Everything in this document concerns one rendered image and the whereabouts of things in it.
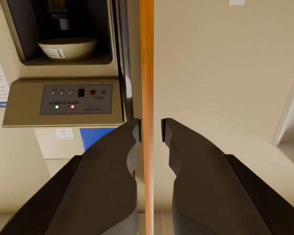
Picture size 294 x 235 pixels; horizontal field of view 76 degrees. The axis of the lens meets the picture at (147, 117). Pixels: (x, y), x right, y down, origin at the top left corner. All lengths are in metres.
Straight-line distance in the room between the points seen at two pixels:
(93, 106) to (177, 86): 0.61
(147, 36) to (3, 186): 1.57
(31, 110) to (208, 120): 0.91
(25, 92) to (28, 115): 0.07
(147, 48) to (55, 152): 0.50
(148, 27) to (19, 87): 0.39
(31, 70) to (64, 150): 0.29
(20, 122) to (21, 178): 1.09
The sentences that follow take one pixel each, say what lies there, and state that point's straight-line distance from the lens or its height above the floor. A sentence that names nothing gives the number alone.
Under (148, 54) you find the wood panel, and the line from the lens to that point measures 0.45.
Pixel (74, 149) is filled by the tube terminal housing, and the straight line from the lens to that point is 0.73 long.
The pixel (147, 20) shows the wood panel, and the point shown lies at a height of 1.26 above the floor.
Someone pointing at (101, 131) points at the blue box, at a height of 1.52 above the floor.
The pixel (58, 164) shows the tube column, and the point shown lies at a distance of 0.80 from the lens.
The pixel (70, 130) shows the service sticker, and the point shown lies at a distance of 0.69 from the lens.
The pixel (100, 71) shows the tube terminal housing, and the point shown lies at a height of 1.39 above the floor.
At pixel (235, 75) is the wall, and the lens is 1.11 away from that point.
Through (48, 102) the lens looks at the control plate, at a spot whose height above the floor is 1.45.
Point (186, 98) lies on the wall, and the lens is 1.07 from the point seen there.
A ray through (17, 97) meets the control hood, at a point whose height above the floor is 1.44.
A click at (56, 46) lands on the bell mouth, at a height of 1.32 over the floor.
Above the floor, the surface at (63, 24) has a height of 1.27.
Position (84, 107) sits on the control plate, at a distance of 0.53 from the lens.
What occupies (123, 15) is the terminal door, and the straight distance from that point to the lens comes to 0.22.
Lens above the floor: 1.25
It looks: 29 degrees up
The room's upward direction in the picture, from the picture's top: 179 degrees clockwise
